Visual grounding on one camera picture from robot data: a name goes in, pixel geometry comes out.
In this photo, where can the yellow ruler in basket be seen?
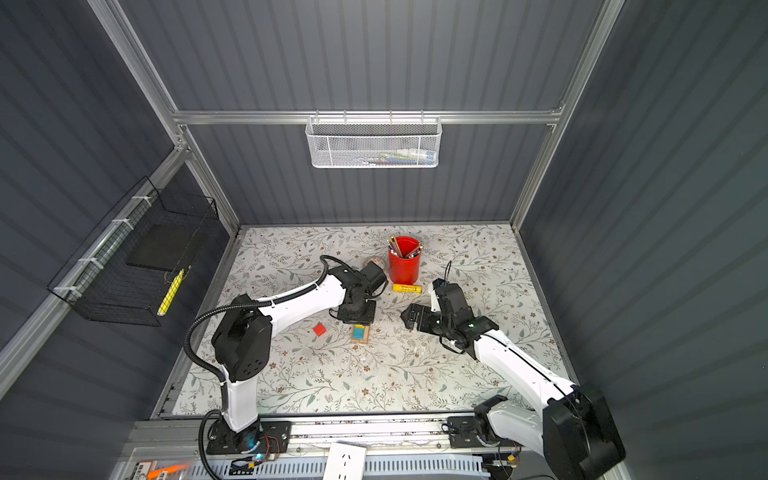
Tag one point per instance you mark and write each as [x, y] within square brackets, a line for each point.
[171, 293]

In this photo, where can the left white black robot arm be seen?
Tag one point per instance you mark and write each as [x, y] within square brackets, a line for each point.
[242, 341]

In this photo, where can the orange tool handle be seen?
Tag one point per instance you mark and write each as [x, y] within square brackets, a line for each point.
[171, 472]

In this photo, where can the floral table mat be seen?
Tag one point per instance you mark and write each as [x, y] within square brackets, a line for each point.
[398, 370]

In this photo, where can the white wire mesh basket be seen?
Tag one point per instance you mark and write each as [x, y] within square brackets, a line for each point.
[389, 144]

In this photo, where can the red wooden cube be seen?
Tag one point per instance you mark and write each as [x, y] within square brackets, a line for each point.
[319, 329]

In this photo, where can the white power socket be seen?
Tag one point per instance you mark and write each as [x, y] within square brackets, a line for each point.
[345, 462]

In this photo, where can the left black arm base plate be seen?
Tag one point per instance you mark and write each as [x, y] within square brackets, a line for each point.
[271, 437]

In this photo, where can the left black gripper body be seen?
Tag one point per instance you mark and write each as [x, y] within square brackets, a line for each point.
[364, 314]

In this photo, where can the red pencil cup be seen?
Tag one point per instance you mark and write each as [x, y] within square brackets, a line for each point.
[404, 259]

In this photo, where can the yellow marker pen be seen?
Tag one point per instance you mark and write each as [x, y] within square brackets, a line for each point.
[407, 288]

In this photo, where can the black wire mesh basket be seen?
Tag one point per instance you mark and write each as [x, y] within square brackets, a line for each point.
[132, 272]

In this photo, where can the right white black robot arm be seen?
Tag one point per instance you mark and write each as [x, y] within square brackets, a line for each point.
[569, 425]

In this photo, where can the clear tape roll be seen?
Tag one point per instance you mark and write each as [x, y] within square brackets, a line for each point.
[376, 260]

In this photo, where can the black foam pad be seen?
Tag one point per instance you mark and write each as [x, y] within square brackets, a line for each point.
[166, 248]

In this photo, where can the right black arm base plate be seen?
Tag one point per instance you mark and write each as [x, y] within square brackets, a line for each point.
[466, 431]

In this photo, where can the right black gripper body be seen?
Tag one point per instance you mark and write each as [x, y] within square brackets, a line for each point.
[431, 321]

